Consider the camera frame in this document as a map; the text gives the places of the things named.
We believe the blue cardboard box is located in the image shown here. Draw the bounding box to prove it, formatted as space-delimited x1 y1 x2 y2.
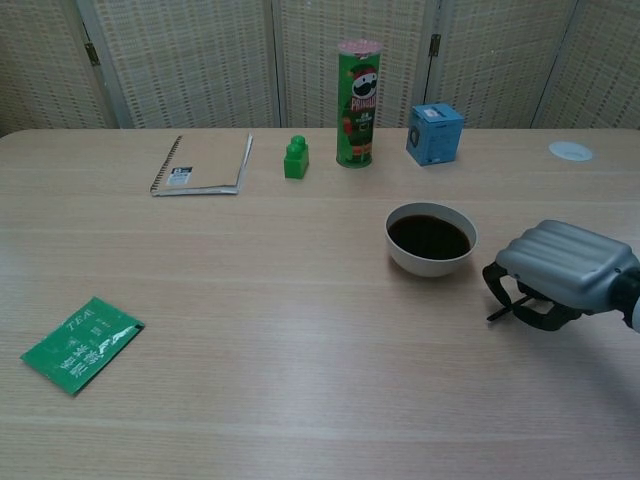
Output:
405 102 466 168

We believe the green tea packet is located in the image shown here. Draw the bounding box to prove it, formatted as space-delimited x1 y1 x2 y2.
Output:
19 296 147 398

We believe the white bowl with dark inside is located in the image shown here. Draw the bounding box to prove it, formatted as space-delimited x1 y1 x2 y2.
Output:
384 201 479 279

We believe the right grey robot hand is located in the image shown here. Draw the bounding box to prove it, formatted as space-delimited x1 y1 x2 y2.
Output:
481 219 633 333

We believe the green toy building block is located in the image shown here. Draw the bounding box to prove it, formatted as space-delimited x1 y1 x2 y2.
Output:
283 134 311 180

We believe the black plastic spoon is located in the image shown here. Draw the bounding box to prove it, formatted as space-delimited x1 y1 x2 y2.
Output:
486 294 532 322

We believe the brown spiral notebook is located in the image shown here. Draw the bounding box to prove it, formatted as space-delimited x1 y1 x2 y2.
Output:
149 131 255 198

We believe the green Pringles can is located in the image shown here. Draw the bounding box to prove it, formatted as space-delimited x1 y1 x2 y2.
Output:
335 38 385 171

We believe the woven folding screen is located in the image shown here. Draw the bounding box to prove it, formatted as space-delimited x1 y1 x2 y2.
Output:
0 0 640 138

